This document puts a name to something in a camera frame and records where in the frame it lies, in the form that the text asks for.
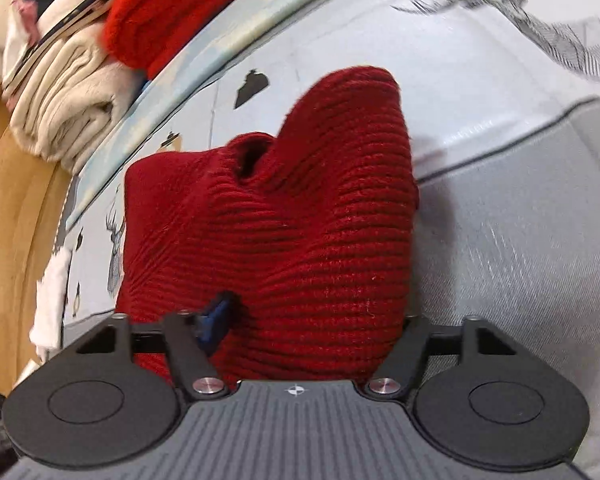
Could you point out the bright red folded blanket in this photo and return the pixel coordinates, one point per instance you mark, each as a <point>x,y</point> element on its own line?
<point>147,34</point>

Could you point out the grey printed bed sheet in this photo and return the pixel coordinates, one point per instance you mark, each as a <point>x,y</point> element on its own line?
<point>502,104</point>

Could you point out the small white cloth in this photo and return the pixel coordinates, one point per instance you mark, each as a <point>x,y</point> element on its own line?
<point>50,297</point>

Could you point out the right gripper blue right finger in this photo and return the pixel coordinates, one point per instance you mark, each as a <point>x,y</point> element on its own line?
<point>402,369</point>

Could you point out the wooden bed frame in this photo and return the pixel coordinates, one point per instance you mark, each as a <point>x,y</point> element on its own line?
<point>31,197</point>

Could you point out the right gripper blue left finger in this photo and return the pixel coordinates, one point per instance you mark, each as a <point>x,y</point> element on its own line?
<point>191,339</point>

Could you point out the stack of folded clothes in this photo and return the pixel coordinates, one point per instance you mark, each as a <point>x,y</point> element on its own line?
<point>46,50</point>

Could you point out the dark red knit sweater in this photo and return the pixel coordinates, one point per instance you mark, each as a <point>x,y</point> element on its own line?
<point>311,228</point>

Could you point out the cream folded blanket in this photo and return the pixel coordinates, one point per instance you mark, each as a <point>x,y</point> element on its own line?
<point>74,97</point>

